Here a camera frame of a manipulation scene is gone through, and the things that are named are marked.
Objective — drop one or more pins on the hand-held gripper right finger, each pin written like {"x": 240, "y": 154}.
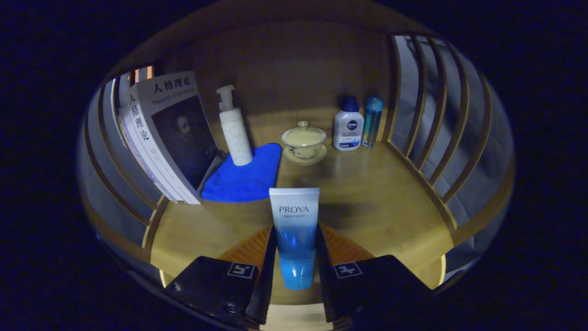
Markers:
{"x": 324, "y": 289}

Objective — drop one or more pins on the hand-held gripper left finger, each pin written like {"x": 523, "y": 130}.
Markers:
{"x": 267, "y": 285}

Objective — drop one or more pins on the blue and white cosmetic tube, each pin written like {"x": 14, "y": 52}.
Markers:
{"x": 294, "y": 220}

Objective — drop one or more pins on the wooden countertop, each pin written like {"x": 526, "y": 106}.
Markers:
{"x": 367, "y": 193}

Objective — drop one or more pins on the brown wooden cabinet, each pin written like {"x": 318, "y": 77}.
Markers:
{"x": 294, "y": 64}

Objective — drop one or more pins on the blue folded cloth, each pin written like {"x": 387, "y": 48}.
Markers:
{"x": 243, "y": 179}

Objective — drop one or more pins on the beige lidded tea cup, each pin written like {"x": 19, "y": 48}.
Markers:
{"x": 303, "y": 142}

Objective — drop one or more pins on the white pump bottle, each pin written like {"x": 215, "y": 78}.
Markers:
{"x": 236, "y": 138}

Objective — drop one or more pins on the white lotion bottle blue cap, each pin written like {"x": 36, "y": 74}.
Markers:
{"x": 347, "y": 133}

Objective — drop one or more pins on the slim teal bottle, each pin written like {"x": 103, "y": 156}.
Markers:
{"x": 371, "y": 124}

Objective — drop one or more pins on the white book with dark cover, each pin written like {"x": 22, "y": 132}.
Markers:
{"x": 183, "y": 133}

